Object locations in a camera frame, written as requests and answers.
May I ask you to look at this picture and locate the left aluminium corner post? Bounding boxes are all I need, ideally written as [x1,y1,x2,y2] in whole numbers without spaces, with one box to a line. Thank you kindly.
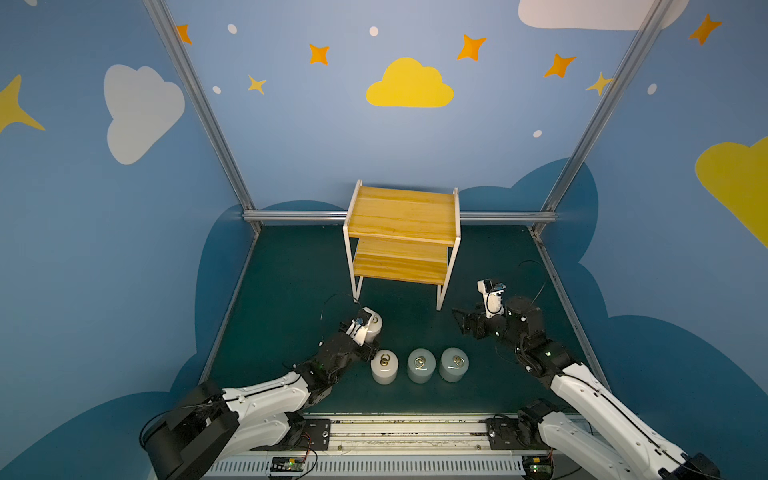
[143,0,255,216]

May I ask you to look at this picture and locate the right aluminium corner post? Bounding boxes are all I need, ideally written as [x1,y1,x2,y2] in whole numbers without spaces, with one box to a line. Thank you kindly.
[533,0,675,239]

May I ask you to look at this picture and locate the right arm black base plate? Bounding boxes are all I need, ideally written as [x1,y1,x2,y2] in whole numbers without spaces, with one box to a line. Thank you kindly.
[484,414,546,451]

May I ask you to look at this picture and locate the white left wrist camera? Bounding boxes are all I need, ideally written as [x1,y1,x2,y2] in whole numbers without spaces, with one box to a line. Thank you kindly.
[349,319,367,346]

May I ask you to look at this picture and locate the aluminium corner post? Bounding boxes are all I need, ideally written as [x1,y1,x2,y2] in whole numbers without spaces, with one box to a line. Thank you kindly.
[533,0,675,239]
[143,0,255,216]

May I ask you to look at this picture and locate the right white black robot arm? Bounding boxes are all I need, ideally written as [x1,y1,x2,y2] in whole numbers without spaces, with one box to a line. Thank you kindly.
[452,297,721,479]

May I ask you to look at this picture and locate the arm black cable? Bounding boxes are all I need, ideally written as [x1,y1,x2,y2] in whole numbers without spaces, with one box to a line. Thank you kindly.
[515,259,548,304]
[319,292,361,328]

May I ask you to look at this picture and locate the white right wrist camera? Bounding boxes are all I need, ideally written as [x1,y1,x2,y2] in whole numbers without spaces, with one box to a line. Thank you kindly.
[477,279,506,319]

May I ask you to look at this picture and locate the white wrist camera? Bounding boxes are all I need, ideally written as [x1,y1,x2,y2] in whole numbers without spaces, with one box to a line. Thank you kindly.
[477,279,506,319]
[349,319,367,346]

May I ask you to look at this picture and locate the teal tea canister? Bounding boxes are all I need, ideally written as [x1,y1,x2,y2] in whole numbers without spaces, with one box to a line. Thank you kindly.
[439,347,469,383]
[407,348,436,384]

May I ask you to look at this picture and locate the white tea canister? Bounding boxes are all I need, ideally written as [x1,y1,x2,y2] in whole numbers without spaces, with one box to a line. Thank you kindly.
[361,307,383,344]
[370,349,399,385]

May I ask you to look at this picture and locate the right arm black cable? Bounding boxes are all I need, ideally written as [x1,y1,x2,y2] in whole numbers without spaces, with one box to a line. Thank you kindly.
[515,259,548,304]

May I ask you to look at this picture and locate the white metal wooden shelf rack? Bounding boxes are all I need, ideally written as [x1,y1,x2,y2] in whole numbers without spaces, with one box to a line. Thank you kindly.
[342,181,462,311]

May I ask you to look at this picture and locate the left green circuit board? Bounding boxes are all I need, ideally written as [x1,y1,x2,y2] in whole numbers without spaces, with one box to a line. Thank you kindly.
[268,456,309,478]

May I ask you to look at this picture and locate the horizontal aluminium back rail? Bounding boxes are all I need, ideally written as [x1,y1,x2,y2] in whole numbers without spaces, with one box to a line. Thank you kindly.
[242,210,557,224]

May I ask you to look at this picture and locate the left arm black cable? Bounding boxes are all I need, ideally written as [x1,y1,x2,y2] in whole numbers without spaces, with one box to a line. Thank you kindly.
[319,292,361,328]

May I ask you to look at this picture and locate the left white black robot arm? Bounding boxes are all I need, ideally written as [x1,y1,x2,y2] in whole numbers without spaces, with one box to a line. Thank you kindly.
[139,308,383,479]

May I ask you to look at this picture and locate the green circuit board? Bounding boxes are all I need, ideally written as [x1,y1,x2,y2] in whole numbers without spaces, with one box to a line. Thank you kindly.
[522,456,554,480]
[268,456,309,478]

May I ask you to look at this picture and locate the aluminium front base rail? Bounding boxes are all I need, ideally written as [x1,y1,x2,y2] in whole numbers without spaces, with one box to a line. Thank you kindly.
[200,414,588,479]

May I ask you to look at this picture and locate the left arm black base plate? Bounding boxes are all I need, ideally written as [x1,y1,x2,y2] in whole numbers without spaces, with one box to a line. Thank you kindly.
[251,418,332,452]

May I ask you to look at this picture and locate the right green circuit board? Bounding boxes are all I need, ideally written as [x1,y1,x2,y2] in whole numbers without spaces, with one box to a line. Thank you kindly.
[522,456,554,480]

